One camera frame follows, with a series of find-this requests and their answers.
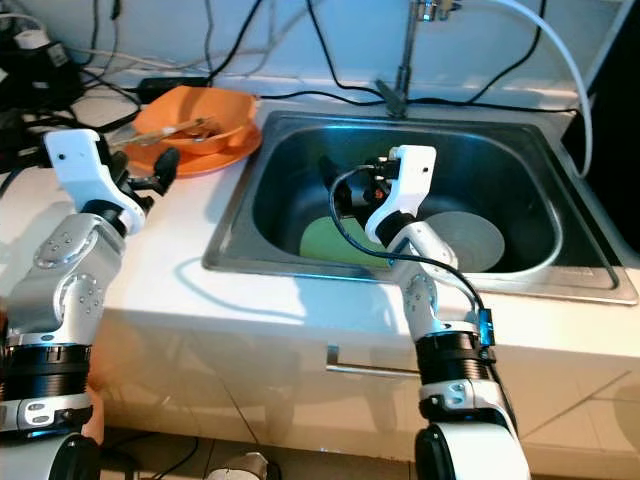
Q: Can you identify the grey plate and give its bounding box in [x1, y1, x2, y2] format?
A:
[425, 210, 507, 274]

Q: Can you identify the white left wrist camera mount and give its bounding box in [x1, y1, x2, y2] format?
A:
[45, 128, 147, 237]

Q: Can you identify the white plug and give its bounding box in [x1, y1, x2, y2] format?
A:
[15, 29, 52, 52]

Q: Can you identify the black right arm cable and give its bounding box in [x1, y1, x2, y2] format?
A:
[328, 165, 496, 346]

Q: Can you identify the grey robot foot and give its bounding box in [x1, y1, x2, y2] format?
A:
[220, 452, 272, 480]

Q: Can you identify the metal fork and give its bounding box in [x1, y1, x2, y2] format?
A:
[125, 115, 219, 148]

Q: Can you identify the white hose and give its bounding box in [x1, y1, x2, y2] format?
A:
[460, 0, 594, 180]

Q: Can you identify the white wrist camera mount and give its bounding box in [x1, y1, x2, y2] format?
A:
[365, 145, 440, 242]
[45, 128, 147, 237]

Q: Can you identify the long metal cabinet handle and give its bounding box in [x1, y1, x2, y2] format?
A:
[325, 344, 423, 380]

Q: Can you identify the black power strip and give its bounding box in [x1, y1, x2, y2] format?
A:
[0, 108, 63, 173]

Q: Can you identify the stainless steel sink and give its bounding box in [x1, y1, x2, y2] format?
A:
[202, 108, 640, 303]

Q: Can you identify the chrome faucet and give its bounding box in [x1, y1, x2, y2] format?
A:
[375, 0, 462, 120]

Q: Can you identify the black charger box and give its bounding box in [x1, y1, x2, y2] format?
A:
[0, 30, 87, 107]

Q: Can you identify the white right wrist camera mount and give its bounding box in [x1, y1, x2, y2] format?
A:
[365, 145, 440, 242]

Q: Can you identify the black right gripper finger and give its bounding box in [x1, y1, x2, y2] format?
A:
[317, 153, 363, 206]

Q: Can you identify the small black power adapter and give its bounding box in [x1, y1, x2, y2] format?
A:
[135, 75, 212, 99]

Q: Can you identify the orange plastic bag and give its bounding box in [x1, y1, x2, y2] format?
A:
[86, 385, 107, 447]

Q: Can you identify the green plate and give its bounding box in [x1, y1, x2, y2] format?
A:
[300, 215, 403, 270]

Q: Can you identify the orange plastic bowl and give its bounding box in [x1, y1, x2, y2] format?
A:
[135, 85, 259, 156]

